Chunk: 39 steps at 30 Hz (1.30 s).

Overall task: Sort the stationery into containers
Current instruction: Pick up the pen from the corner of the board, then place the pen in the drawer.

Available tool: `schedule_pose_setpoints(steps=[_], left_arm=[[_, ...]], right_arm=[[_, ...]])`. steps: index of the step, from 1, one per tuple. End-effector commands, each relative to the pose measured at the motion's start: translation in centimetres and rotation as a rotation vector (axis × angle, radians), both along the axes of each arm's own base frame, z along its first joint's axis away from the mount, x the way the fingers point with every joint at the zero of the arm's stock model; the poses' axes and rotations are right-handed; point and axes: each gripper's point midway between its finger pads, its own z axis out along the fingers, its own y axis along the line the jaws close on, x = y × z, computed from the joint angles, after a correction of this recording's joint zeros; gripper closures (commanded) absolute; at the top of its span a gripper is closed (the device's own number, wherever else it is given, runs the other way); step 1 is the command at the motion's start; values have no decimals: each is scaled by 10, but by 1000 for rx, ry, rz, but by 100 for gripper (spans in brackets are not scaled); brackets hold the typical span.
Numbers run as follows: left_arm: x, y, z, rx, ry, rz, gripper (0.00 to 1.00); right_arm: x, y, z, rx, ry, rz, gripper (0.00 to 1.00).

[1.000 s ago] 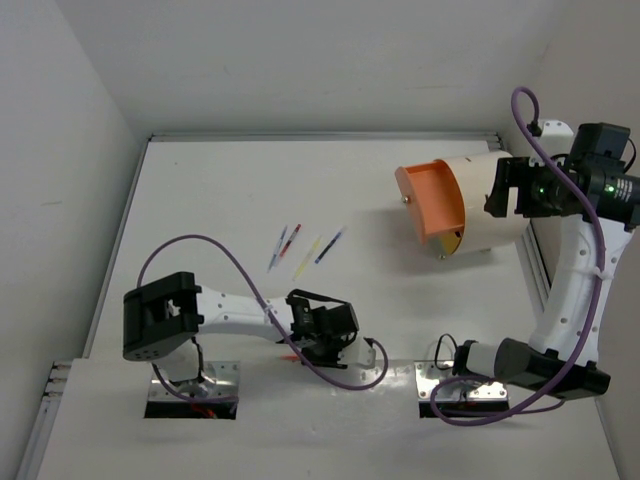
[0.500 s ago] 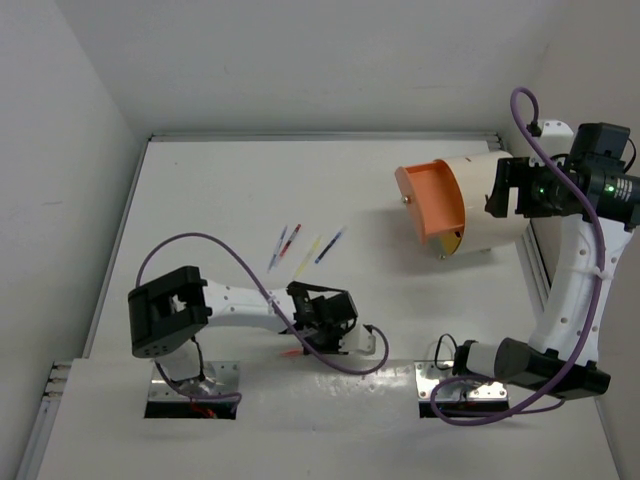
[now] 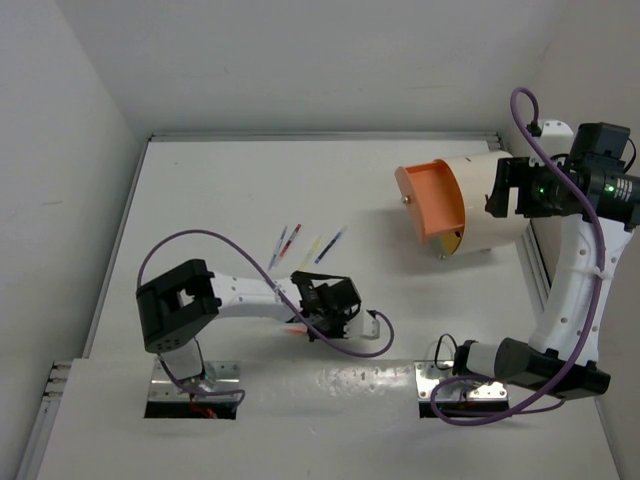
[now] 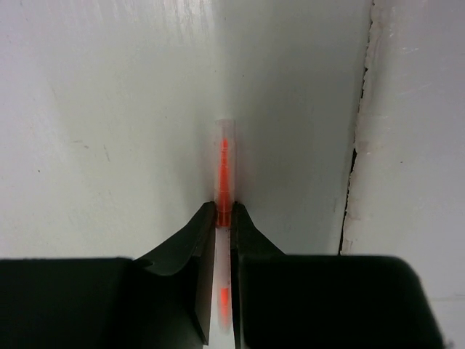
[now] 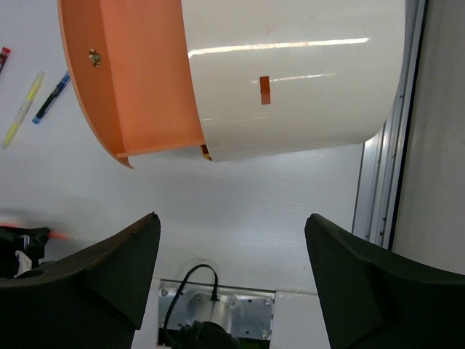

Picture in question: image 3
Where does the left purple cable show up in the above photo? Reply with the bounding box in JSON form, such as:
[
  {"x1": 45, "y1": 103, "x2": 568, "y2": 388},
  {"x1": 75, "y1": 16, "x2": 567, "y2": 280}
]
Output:
[{"x1": 137, "y1": 228, "x2": 396, "y2": 406}]

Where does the dark blue pen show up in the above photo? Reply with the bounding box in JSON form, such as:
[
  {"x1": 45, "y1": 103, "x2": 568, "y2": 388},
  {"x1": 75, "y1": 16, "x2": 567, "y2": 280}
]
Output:
[{"x1": 314, "y1": 226, "x2": 347, "y2": 264}]

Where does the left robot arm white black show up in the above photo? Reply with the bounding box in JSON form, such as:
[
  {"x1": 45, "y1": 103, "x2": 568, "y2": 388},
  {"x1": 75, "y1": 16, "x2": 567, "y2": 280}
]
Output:
[{"x1": 136, "y1": 259, "x2": 362, "y2": 383}]

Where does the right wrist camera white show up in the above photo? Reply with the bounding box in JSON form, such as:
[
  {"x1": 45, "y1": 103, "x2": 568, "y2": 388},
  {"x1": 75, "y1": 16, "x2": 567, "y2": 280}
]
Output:
[{"x1": 532, "y1": 119, "x2": 574, "y2": 156}]

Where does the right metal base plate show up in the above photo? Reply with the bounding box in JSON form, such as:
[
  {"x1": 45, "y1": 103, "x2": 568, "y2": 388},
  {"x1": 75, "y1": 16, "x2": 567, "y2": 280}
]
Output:
[{"x1": 414, "y1": 360, "x2": 509, "y2": 403}]

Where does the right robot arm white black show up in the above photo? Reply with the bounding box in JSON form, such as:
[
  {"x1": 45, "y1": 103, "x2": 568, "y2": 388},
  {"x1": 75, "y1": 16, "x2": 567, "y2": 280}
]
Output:
[{"x1": 453, "y1": 123, "x2": 639, "y2": 400}]

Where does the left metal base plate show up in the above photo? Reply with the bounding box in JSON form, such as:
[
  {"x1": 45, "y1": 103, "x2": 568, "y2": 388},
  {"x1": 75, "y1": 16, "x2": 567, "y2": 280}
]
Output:
[{"x1": 147, "y1": 360, "x2": 242, "y2": 403}]

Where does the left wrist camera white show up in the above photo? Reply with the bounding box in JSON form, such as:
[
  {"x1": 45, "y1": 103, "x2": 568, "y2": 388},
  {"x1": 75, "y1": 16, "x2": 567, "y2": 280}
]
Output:
[{"x1": 344, "y1": 311, "x2": 380, "y2": 341}]

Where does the red pen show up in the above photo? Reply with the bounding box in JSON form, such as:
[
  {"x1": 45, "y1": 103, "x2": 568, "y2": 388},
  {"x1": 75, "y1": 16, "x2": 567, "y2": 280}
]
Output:
[{"x1": 279, "y1": 223, "x2": 302, "y2": 259}]

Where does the metal base plate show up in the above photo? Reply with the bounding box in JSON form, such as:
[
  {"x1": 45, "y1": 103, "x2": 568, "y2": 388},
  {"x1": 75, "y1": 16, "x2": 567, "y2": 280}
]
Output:
[
  {"x1": 147, "y1": 360, "x2": 242, "y2": 403},
  {"x1": 414, "y1": 360, "x2": 509, "y2": 403}
]

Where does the yellow drawer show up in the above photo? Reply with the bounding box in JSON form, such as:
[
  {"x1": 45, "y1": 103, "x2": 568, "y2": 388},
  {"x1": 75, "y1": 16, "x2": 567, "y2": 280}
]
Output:
[{"x1": 429, "y1": 231, "x2": 463, "y2": 257}]

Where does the orange pen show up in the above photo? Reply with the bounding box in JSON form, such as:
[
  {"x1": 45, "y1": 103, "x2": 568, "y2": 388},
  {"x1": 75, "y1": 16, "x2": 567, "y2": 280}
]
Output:
[{"x1": 284, "y1": 327, "x2": 308, "y2": 335}]

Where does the orange drawer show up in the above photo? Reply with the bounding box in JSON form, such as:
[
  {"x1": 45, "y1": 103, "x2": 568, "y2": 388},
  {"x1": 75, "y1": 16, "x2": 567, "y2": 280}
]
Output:
[{"x1": 394, "y1": 160, "x2": 465, "y2": 245}]

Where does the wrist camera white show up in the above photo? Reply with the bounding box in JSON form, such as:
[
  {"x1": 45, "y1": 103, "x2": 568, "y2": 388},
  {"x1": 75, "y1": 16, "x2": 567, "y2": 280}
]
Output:
[
  {"x1": 344, "y1": 311, "x2": 380, "y2": 341},
  {"x1": 532, "y1": 119, "x2": 574, "y2": 156}
]

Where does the yellow pen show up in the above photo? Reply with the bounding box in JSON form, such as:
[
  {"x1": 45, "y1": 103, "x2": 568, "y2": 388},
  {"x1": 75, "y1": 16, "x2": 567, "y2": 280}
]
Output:
[{"x1": 299, "y1": 235, "x2": 322, "y2": 271}]

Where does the round drawer organizer box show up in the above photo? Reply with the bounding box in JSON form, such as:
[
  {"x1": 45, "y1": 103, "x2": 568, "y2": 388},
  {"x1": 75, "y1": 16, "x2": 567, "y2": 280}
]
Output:
[{"x1": 394, "y1": 152, "x2": 536, "y2": 261}]

